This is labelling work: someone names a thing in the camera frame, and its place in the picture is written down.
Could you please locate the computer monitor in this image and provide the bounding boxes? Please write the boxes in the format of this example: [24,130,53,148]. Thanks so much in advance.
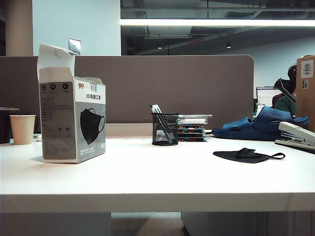
[255,86,280,108]

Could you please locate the person in green shirt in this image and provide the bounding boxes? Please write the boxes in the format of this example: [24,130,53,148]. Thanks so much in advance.
[274,62,298,118]

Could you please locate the cardboard box with labels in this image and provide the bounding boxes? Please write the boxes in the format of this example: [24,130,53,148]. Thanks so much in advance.
[295,55,315,132]

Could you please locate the blue rubber slipper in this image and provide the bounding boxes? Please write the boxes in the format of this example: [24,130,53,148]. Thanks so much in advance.
[212,105,311,141]

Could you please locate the brown desk partition panel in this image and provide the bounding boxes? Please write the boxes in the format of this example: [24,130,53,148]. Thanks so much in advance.
[0,54,254,131]

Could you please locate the white grey mask box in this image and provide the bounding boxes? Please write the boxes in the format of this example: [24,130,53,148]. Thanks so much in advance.
[36,43,107,164]

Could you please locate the black mesh pen holder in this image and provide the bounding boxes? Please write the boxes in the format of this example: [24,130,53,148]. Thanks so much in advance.
[151,112,180,146]

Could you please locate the beige paper cup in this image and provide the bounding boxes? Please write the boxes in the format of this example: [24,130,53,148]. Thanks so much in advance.
[9,114,36,145]

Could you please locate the ceiling light strip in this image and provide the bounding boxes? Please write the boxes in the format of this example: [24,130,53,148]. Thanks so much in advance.
[120,19,315,27]

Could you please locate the dark cup at edge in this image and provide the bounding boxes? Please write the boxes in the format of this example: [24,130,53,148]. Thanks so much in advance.
[0,110,13,145]

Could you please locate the colourful printed flat box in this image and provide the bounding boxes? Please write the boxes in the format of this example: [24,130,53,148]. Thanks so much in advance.
[177,135,206,143]
[177,129,206,136]
[177,124,206,130]

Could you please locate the grey desk side panel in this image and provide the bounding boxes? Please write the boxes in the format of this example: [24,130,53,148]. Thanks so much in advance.
[0,212,112,236]

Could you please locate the black chair headrest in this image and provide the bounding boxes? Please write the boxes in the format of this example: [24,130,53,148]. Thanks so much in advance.
[274,78,297,103]

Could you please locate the grey white stapler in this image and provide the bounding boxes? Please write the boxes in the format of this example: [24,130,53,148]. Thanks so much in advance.
[274,121,315,154]

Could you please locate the red office chair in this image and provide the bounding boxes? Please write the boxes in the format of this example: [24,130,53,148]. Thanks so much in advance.
[272,92,284,108]

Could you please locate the black face mask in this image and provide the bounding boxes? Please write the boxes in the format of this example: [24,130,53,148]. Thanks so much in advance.
[213,147,286,165]

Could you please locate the clear plastic flat case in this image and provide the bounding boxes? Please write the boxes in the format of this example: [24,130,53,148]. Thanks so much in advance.
[177,113,214,125]

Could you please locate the white black-capped pen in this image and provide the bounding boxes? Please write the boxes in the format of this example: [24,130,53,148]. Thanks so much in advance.
[149,104,173,145]
[154,104,177,144]

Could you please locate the metal wall plate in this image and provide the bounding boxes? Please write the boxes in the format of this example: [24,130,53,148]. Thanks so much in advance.
[68,38,81,56]

